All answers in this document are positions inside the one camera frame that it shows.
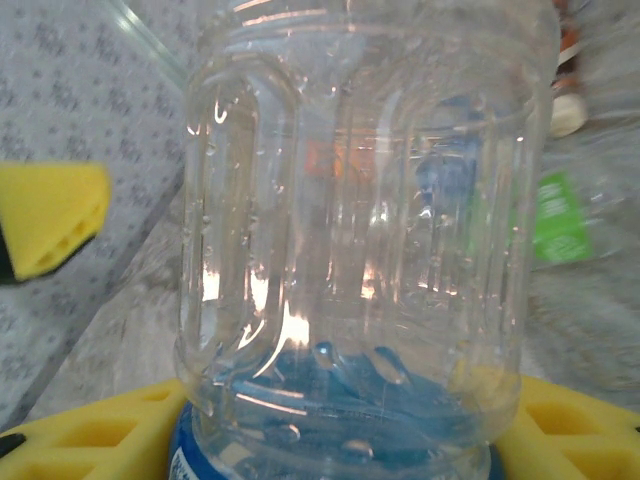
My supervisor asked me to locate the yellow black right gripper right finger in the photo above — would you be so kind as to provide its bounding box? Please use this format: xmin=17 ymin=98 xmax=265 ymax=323
xmin=499 ymin=372 xmax=640 ymax=480

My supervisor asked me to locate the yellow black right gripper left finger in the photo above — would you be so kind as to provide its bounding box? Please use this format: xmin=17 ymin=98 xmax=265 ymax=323
xmin=0 ymin=377 xmax=189 ymax=480

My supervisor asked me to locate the blue label plastic bottle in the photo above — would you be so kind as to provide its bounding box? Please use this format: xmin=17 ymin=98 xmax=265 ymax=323
xmin=172 ymin=0 xmax=564 ymax=480

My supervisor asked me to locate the green label plastic bottle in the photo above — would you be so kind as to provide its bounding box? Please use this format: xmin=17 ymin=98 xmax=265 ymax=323
xmin=522 ymin=149 xmax=640 ymax=281

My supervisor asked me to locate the brown label bottle white cap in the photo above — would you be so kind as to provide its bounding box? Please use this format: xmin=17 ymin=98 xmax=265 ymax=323
xmin=548 ymin=0 xmax=591 ymax=140

